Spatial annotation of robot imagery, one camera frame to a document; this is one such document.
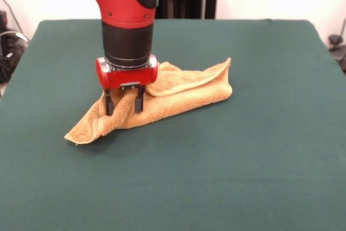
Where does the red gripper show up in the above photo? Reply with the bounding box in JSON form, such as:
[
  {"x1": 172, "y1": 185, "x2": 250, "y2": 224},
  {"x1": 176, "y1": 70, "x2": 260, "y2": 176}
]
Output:
[{"x1": 96, "y1": 54, "x2": 159, "y2": 117}]

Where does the orange terry towel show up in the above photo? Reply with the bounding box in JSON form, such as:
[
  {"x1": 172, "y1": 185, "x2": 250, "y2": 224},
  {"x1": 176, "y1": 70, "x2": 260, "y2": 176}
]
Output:
[{"x1": 64, "y1": 57, "x2": 233, "y2": 146}]

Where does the dark green table cloth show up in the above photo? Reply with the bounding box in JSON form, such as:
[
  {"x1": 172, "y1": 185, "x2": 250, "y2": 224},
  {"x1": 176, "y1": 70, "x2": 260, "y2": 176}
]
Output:
[{"x1": 0, "y1": 18, "x2": 346, "y2": 231}]

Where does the black equipment pile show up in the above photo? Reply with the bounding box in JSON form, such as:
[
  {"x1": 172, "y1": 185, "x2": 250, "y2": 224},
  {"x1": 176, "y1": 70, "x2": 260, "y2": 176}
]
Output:
[{"x1": 0, "y1": 10, "x2": 30, "y2": 84}]

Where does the dark grey stand base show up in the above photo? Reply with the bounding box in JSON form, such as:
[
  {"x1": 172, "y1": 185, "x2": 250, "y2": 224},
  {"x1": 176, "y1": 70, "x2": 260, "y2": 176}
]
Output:
[{"x1": 328, "y1": 34, "x2": 346, "y2": 74}]

